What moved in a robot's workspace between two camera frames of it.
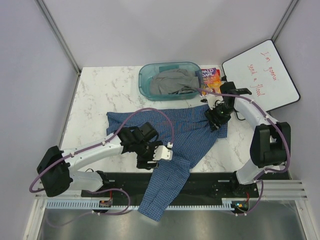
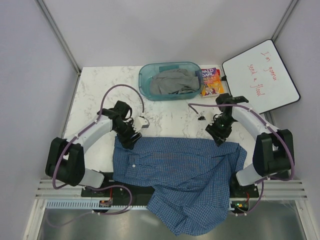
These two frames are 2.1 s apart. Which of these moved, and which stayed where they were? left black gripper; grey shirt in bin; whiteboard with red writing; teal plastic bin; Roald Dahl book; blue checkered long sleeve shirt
Moved: left black gripper; blue checkered long sleeve shirt
Stayed: Roald Dahl book; teal plastic bin; grey shirt in bin; whiteboard with red writing
